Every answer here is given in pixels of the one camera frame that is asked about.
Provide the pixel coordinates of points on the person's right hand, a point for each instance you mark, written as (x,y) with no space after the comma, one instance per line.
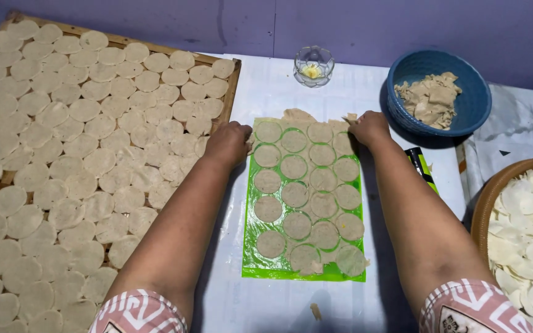
(371,130)

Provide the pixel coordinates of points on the person's left hand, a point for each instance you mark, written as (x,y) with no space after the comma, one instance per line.
(226,144)

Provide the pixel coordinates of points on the person's left fingers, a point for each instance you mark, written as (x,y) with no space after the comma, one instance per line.
(247,138)

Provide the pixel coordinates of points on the person's right fingers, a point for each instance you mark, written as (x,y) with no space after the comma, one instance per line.
(355,126)

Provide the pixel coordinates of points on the dough sheet trimmings web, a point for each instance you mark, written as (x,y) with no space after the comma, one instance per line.
(300,116)

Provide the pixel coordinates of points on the yellow grease dab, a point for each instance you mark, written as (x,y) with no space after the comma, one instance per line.
(312,71)

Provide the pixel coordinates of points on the grid of cut dough rounds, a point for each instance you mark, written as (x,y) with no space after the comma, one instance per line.
(268,209)

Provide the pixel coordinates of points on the black and green tube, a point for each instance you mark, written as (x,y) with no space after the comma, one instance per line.
(419,164)

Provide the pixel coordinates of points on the heap of dough scraps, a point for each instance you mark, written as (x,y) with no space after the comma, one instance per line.
(429,99)

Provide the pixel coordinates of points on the clear glass bowl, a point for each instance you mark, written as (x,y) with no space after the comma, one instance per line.
(313,58)

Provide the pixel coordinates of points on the blue plastic basket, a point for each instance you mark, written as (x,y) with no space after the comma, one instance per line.
(472,99)

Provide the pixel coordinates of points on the green plastic sheet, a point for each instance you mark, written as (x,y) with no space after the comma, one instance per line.
(253,264)

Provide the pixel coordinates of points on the brown woven tray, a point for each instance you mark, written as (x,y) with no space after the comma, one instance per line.
(483,206)

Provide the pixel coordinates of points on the wooden drying tray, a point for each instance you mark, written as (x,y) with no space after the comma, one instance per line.
(119,42)

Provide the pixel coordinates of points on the marble pattern table cover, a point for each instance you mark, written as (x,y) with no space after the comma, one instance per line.
(525,121)

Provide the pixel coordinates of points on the spread of drying dough discs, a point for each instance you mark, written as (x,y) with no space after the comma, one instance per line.
(63,138)

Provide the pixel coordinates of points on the small dough crumb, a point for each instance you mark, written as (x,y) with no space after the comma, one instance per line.
(316,311)

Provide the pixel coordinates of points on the pink patterned left sleeve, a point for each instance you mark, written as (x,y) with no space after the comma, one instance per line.
(139,314)

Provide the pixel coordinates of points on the pink patterned sleeve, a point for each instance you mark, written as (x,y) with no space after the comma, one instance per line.
(139,314)
(472,310)

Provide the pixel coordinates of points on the pile of white dried crackers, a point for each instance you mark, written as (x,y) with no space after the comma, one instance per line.
(530,240)

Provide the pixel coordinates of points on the pink patterned right sleeve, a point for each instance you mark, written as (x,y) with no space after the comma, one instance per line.
(472,310)

